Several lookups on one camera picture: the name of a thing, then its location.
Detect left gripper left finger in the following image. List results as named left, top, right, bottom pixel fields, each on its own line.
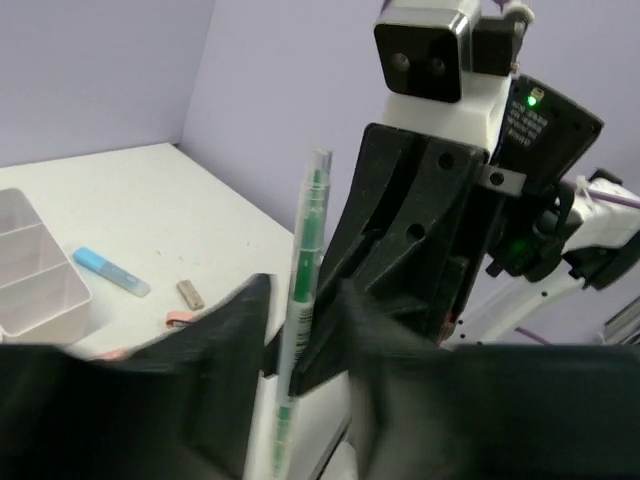
left=1, top=274, right=271, bottom=480

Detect blue highlighter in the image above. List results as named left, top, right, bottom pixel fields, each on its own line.
left=72, top=247, right=151, bottom=298

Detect beige eraser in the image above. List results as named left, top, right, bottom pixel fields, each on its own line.
left=176, top=280, right=205, bottom=311

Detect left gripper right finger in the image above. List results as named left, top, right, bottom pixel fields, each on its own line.
left=344, top=283, right=639, bottom=479

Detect green pen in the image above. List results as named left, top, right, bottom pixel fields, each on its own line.
left=271, top=149, right=333, bottom=479

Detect right white organizer tray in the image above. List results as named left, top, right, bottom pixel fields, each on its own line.
left=1, top=188, right=92, bottom=345

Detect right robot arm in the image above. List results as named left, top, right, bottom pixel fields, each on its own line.
left=289, top=74, right=639, bottom=396

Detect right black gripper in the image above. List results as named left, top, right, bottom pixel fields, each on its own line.
left=292, top=123, right=487, bottom=396

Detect pink stapler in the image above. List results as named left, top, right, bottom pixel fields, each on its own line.
left=93, top=311, right=196, bottom=362

